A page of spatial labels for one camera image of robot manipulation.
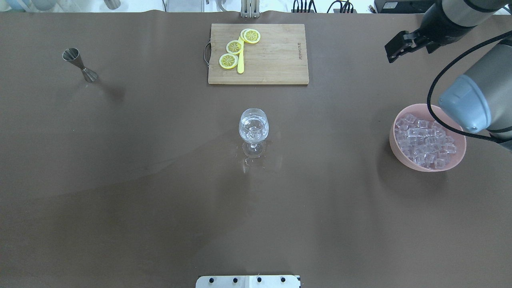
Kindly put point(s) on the steel cocktail jigger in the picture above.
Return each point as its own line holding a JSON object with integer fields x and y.
{"x": 73, "y": 56}

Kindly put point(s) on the pink bowl of ice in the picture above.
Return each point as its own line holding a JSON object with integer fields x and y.
{"x": 420, "y": 142}

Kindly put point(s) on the black monitor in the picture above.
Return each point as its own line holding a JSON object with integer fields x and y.
{"x": 402, "y": 6}

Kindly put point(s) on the wooden cutting board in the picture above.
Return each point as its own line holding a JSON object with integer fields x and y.
{"x": 280, "y": 57}

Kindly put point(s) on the white pedestal column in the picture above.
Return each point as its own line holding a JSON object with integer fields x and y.
{"x": 249, "y": 281}

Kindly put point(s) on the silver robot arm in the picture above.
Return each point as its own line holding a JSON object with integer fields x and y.
{"x": 479, "y": 100}

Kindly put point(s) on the aluminium frame post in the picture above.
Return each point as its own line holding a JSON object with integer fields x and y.
{"x": 250, "y": 9}

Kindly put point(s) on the black power strip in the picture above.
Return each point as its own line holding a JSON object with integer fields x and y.
{"x": 323, "y": 6}

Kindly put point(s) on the small metal cup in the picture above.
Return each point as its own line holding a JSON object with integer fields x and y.
{"x": 112, "y": 4}

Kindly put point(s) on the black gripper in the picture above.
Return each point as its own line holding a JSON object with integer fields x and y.
{"x": 438, "y": 26}

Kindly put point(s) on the yellow plastic knife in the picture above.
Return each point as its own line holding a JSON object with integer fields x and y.
{"x": 241, "y": 64}

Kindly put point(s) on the clear wine glass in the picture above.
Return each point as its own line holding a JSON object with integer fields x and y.
{"x": 253, "y": 128}

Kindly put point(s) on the yellow lemon slice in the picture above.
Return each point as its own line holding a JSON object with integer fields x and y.
{"x": 251, "y": 36}
{"x": 235, "y": 47}
{"x": 228, "y": 61}

